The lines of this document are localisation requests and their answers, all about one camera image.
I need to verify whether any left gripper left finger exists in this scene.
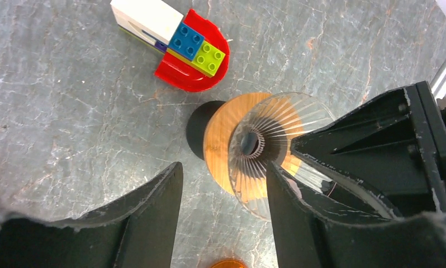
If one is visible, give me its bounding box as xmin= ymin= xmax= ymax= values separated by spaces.
xmin=0 ymin=162 xmax=183 ymax=267

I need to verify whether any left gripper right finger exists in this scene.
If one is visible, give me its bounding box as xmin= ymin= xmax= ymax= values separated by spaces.
xmin=267 ymin=163 xmax=446 ymax=267

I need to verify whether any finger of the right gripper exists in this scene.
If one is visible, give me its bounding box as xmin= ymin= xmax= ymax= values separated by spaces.
xmin=292 ymin=81 xmax=446 ymax=213

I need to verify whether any clear glass dripper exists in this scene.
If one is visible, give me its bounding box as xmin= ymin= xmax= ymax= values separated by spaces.
xmin=228 ymin=92 xmax=336 ymax=221

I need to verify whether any wooden ring holder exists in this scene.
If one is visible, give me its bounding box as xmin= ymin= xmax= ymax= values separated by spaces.
xmin=203 ymin=93 xmax=302 ymax=202

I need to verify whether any dark red black dripper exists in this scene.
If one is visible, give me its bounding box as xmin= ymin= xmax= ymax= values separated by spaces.
xmin=186 ymin=100 xmax=225 ymax=160

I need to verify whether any red curved plastic piece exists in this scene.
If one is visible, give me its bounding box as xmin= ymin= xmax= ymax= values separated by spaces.
xmin=154 ymin=9 xmax=230 ymax=92

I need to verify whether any green toy brick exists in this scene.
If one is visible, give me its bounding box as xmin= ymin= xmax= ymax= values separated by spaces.
xmin=190 ymin=41 xmax=226 ymax=77

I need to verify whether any blue toy brick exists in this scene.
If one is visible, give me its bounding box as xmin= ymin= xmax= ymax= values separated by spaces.
xmin=168 ymin=22 xmax=205 ymax=61

